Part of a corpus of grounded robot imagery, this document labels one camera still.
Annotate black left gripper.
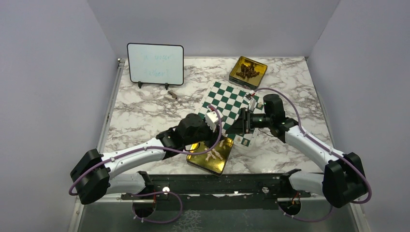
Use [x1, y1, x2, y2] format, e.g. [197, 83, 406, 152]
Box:
[184, 119, 225, 149]

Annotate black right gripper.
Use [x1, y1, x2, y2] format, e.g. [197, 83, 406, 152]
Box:
[226, 107, 273, 134]

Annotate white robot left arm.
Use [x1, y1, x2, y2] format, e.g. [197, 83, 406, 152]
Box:
[69, 110, 225, 205]

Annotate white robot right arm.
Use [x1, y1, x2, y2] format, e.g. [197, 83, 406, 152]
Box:
[226, 94, 371, 208]

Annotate green white chess board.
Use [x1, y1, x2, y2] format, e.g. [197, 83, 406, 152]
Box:
[196, 81, 258, 150]

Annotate gold tin white pieces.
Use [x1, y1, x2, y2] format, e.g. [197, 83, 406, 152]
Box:
[186, 138, 234, 176]

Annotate gold tin dark pieces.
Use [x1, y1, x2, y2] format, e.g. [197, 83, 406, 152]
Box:
[229, 56, 268, 90]

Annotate pile of dark chess pieces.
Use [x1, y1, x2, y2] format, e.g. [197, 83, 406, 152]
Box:
[236, 63, 260, 79]

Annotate small tan clip object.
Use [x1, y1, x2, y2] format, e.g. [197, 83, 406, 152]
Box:
[165, 91, 177, 101]

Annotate small whiteboard on stand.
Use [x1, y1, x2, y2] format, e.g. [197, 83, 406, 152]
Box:
[127, 43, 184, 88]

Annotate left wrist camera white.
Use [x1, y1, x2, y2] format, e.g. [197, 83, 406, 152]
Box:
[205, 110, 225, 132]

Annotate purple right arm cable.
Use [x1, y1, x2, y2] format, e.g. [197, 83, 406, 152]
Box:
[253, 87, 373, 222]

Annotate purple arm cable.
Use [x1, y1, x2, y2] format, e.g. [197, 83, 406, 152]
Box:
[253, 87, 373, 222]
[68, 105, 223, 225]

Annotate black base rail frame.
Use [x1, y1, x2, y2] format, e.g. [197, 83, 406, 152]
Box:
[78, 173, 321, 212]

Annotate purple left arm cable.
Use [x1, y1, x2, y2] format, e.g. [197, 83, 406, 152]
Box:
[68, 105, 223, 225]

